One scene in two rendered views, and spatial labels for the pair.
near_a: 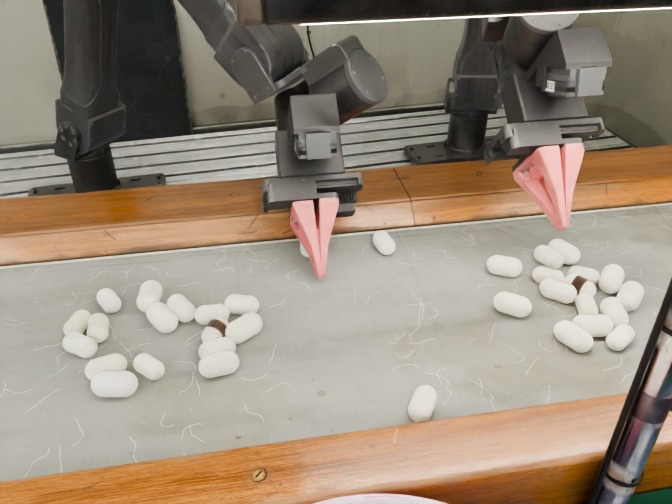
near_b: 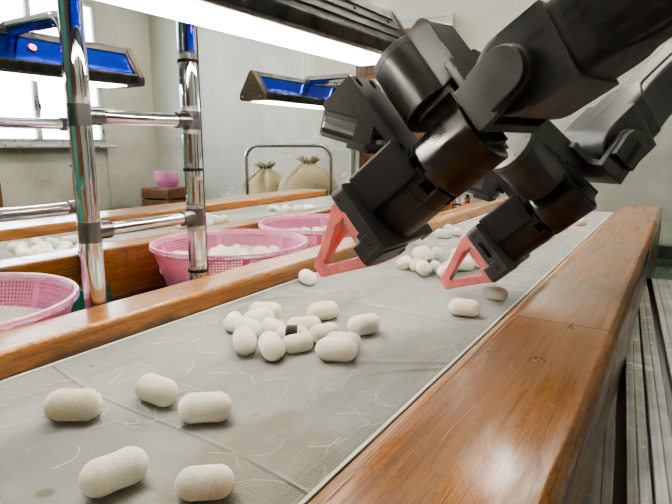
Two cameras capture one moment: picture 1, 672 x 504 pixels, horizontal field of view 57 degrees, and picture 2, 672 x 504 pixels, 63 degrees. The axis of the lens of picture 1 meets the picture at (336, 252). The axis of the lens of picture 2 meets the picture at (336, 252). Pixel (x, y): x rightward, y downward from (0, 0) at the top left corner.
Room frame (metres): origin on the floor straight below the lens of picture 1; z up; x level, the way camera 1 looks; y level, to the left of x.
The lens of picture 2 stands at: (0.87, -0.59, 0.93)
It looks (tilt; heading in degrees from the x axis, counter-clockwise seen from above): 11 degrees down; 132
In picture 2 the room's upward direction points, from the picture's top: straight up
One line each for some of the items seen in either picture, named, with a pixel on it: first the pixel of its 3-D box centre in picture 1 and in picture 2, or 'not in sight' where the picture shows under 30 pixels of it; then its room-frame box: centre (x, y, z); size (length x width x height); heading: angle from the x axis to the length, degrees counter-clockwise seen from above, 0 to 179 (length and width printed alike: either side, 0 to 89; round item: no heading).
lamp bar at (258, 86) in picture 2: not in sight; (320, 94); (-0.28, 0.61, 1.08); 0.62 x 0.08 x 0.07; 100
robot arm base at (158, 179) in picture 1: (93, 172); not in sight; (0.83, 0.36, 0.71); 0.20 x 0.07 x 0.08; 105
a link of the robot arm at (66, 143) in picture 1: (89, 131); not in sight; (0.83, 0.35, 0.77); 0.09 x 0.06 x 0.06; 151
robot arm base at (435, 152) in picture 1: (466, 131); not in sight; (0.98, -0.22, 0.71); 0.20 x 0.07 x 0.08; 105
